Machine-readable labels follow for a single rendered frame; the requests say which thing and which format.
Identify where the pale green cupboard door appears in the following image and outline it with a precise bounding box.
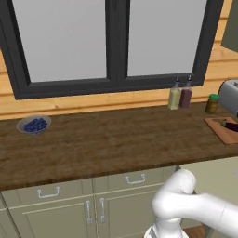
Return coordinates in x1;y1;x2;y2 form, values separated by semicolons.
93;183;165;238
7;194;99;238

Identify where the pale green drawer front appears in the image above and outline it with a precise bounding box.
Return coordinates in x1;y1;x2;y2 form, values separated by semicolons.
92;165;178;195
0;178;94;209

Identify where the dark framed window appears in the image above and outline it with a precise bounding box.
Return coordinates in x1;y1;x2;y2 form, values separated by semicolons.
0;0;225;100

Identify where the silver toaster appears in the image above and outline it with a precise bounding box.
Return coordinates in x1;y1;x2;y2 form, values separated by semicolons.
218;78;238;119

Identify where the grey bowl of blueberries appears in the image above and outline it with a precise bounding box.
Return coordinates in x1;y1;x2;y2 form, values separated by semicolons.
16;114;52;136

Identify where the green lidded jar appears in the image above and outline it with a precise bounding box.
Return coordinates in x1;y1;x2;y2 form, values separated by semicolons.
205;93;220;114

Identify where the dark purple vinegar bottle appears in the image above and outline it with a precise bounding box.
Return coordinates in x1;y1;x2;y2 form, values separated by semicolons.
178;74;193;110

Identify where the silver drawer handle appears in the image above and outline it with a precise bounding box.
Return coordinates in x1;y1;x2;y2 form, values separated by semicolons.
36;186;61;199
125;173;147;185

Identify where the yellow oil bottle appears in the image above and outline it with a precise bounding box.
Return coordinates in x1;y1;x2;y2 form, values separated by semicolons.
167;75;181;111

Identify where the purple eggplant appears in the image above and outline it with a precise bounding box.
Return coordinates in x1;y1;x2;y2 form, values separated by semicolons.
219;119;238;133

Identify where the grey green wall cupboard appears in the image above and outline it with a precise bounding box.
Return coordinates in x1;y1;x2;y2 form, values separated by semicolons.
220;0;238;54

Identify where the wooden cutting board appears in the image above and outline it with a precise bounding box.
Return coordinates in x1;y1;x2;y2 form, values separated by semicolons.
204;116;238;146

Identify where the silver cupboard door handle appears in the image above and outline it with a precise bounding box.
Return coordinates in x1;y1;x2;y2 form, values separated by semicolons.
99;197;107;223
85;200;94;226

